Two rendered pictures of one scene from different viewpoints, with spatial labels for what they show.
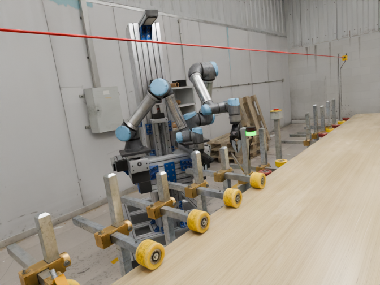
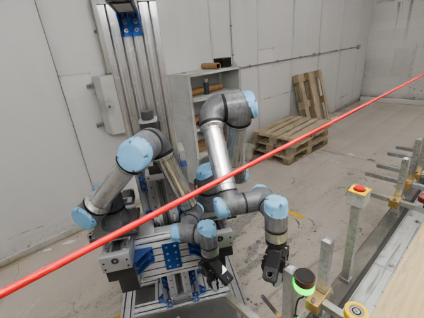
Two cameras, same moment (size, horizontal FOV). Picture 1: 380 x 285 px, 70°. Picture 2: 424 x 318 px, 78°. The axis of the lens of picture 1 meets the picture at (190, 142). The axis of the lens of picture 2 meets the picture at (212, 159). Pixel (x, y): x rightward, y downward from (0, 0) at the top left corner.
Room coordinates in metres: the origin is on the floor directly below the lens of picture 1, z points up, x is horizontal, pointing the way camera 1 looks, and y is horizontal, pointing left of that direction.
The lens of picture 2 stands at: (1.09, -0.23, 1.82)
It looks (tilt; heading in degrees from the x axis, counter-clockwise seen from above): 23 degrees down; 9
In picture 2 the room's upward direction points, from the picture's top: 6 degrees counter-clockwise
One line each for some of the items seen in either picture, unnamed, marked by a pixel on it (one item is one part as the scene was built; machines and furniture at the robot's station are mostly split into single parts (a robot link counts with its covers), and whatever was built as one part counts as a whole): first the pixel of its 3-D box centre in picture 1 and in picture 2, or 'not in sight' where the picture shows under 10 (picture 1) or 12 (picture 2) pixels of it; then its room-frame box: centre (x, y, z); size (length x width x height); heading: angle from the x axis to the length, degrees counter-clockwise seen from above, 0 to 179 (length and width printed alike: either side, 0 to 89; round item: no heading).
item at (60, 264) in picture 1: (46, 270); not in sight; (0.77, 0.49, 0.95); 0.13 x 0.06 x 0.05; 138
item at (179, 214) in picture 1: (155, 207); not in sight; (1.15, 0.19, 0.95); 0.50 x 0.04 x 0.04; 48
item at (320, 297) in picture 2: (263, 168); (319, 296); (1.89, -0.51, 0.84); 0.13 x 0.06 x 0.05; 138
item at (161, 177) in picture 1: (168, 221); not in sight; (1.16, 0.14, 0.86); 0.03 x 0.03 x 0.48; 48
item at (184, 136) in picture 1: (184, 136); (185, 230); (1.96, 0.04, 1.12); 0.11 x 0.11 x 0.08; 83
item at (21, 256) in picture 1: (29, 263); not in sight; (0.82, 0.57, 0.95); 0.36 x 0.03 x 0.03; 48
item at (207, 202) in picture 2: not in sight; (209, 196); (2.28, -0.02, 1.09); 0.15 x 0.15 x 0.10
